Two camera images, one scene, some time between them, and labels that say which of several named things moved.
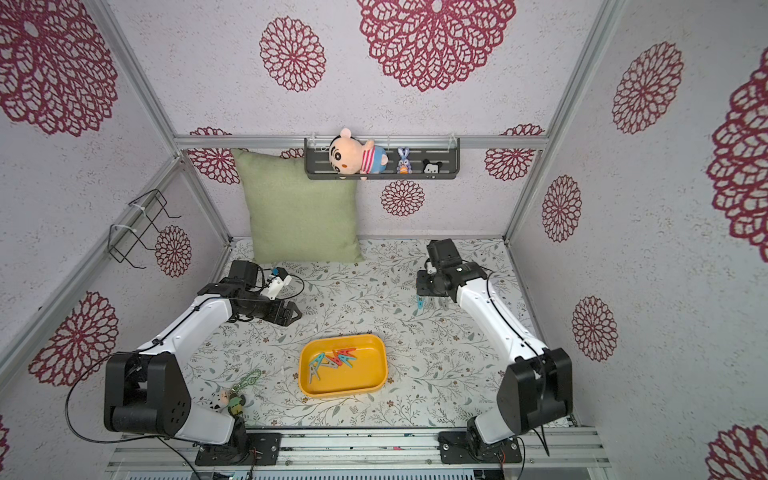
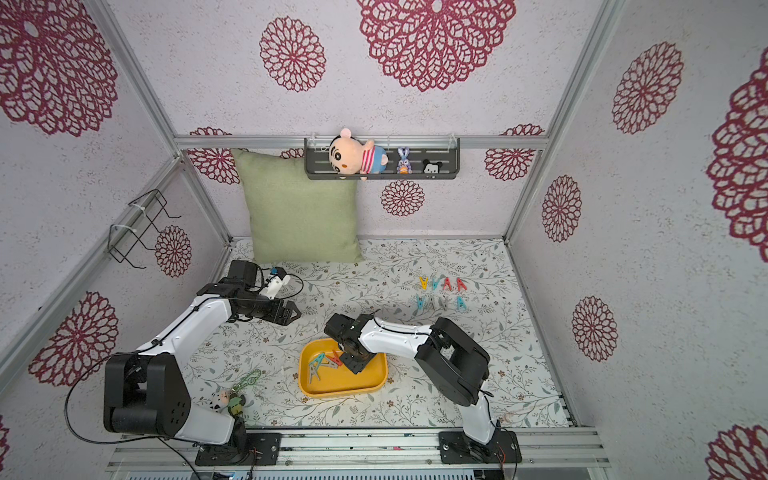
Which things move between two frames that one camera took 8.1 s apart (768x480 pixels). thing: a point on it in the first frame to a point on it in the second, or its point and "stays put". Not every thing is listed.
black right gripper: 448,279 to 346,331
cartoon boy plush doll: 348,155 stays put
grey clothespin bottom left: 313,371 stays put
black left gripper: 276,316 stays put
